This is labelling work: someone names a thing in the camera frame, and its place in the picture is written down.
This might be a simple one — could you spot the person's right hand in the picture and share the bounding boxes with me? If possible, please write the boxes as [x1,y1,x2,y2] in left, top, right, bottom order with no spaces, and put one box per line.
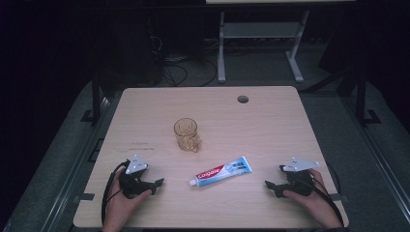
[282,168,344,229]

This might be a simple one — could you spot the toothpaste tube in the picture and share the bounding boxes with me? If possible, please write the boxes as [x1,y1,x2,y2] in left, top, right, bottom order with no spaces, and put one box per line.
[189,156,253,188]

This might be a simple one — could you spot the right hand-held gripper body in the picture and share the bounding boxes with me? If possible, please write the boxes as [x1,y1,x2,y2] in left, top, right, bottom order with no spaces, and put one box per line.
[273,157,321,198]

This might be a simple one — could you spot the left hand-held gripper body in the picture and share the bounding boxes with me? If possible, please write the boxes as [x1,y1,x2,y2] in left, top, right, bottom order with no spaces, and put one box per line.
[118,154,159,199]

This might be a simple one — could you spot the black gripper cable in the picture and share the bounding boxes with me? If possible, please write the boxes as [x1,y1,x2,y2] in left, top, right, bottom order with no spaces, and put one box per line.
[308,160,345,226]
[101,159,131,226]

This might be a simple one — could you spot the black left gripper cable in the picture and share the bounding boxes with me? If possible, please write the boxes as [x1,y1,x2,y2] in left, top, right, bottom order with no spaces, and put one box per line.
[101,159,131,226]

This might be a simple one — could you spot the black floor cables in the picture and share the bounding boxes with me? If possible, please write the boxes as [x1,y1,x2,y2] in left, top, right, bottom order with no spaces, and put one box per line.
[148,35,219,88]

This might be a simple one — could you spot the person's left hand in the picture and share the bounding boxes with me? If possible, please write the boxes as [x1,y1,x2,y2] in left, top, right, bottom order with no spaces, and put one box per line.
[102,168,153,232]

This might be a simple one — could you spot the clear glass mug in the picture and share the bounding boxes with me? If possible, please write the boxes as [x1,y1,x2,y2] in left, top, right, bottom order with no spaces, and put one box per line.
[173,117,203,154]

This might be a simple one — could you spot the grey metal stand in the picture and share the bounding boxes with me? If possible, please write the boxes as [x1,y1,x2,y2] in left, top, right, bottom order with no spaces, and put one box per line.
[217,10,310,84]

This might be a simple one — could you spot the black metal post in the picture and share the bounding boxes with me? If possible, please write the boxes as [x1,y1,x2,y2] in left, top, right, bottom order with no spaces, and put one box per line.
[80,72,103,125]
[354,69,382,128]

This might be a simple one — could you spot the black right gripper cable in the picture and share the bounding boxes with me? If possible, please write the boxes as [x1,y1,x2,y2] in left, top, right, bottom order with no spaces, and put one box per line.
[308,160,345,226]

